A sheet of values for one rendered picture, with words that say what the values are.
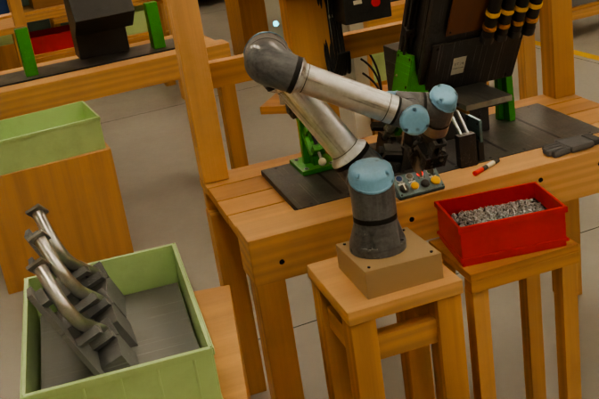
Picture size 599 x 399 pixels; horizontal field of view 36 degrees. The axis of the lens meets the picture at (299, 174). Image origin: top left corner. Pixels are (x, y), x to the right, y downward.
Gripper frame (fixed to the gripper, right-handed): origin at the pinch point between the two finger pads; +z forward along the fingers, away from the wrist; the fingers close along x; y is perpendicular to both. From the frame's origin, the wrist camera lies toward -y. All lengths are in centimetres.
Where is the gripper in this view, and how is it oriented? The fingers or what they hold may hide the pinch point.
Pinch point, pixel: (417, 167)
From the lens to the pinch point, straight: 273.4
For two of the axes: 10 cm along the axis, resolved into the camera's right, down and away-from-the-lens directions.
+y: 3.3, 7.7, -5.5
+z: -0.8, 6.0, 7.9
